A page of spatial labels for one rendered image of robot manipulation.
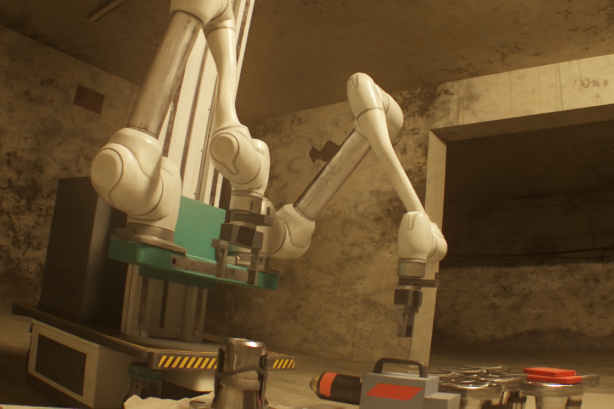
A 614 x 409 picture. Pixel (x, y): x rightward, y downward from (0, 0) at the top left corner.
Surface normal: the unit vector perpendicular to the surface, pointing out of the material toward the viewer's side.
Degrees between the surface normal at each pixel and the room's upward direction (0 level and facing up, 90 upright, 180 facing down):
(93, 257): 90
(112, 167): 97
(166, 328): 90
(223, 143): 98
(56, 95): 91
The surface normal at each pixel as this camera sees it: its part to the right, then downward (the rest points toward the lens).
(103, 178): -0.18, -0.21
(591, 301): -0.63, -0.29
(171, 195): 0.97, 0.00
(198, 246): 0.84, -0.07
